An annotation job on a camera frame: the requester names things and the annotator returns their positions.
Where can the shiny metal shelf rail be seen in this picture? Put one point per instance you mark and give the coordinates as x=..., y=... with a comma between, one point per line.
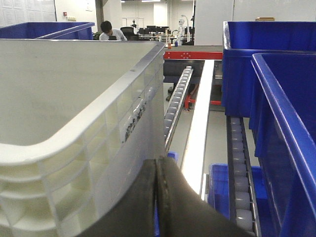
x=192, y=165

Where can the white roller track right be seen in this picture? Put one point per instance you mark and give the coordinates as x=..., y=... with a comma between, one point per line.
x=242, y=197

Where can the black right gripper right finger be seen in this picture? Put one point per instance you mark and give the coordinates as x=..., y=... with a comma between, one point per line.
x=182, y=213

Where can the blue bin near right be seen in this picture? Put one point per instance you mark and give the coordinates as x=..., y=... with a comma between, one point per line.
x=283, y=122

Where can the white roller track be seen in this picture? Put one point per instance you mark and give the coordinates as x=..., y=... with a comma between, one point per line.
x=242, y=197
x=175, y=105

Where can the white plastic tote bin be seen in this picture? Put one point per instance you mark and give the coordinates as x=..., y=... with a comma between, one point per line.
x=77, y=120

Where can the red shelf frame beam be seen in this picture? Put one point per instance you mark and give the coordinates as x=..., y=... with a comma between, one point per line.
x=193, y=55

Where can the white humanoid robot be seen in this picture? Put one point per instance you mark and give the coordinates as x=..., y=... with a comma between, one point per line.
x=183, y=24

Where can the seated person white shirt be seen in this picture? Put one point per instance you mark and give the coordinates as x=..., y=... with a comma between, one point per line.
x=108, y=31

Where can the blue bin behind white tote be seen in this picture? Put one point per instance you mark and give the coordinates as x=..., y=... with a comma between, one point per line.
x=49, y=31

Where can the blue bin lower shelf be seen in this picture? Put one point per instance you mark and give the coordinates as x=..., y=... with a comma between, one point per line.
x=218, y=196

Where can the blue bin far right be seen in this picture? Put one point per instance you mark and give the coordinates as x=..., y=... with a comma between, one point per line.
x=245, y=43

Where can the white roller track left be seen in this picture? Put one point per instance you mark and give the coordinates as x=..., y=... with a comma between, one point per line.
x=175, y=105

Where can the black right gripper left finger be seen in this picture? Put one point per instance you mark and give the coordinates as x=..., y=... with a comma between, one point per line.
x=133, y=214

